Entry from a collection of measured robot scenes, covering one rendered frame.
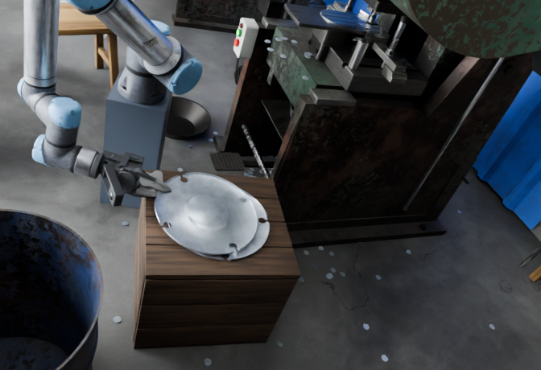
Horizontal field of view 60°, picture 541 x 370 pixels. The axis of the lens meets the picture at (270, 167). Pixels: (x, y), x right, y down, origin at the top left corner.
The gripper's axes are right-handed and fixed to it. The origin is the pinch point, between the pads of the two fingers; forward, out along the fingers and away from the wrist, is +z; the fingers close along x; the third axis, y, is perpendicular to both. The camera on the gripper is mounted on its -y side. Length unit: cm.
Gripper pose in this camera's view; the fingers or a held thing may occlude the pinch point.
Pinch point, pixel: (166, 192)
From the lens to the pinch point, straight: 131.9
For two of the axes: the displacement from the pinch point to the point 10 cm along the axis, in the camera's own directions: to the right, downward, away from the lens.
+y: 0.4, -6.3, 7.8
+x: -3.6, 7.2, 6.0
